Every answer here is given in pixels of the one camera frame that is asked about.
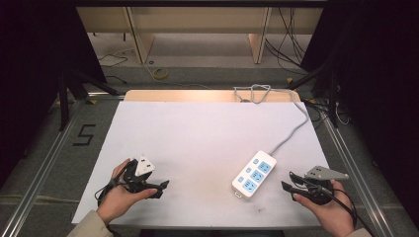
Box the aluminium floor rail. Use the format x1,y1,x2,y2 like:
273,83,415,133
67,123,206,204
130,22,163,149
305,98,398,237
0,93,126,237

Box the yellow tape roll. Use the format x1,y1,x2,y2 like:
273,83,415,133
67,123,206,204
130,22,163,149
152,67,170,81

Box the dark curtain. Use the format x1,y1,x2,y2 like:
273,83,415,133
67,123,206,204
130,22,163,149
299,0,419,220
0,0,108,189

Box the person's left hand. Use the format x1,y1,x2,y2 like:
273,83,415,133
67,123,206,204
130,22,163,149
96,158,158,225

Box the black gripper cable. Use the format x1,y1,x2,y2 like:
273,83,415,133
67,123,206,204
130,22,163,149
94,160,136,207
289,171,375,237

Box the grey power strip cable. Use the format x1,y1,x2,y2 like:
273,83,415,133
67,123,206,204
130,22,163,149
233,83,311,156

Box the black metal stand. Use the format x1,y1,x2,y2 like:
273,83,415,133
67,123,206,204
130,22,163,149
56,67,121,132
289,55,342,129

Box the person's right hand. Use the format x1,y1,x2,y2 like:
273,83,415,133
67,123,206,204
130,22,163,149
292,179,356,237

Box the yellow floor cable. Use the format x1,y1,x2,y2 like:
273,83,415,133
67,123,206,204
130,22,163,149
143,62,213,91

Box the white power strip blue sockets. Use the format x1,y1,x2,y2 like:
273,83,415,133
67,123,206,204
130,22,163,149
231,150,278,201

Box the black floor cable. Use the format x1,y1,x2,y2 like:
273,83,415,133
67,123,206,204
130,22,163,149
97,53,129,69

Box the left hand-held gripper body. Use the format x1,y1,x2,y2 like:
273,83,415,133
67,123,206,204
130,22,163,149
124,154,159,195

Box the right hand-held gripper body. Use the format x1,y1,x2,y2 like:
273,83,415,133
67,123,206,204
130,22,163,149
297,165,350,206

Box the beige wooden shelf unit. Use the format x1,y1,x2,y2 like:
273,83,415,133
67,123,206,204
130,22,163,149
75,6,324,65

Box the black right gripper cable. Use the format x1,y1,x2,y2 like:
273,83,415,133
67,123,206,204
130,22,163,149
289,171,375,237

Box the white table cover board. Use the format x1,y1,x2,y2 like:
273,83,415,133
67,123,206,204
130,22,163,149
71,100,331,229

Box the bundle of black cables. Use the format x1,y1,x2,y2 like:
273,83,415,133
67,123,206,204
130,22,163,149
264,7,312,76

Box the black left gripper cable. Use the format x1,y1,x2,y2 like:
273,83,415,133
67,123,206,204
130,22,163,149
94,160,136,207

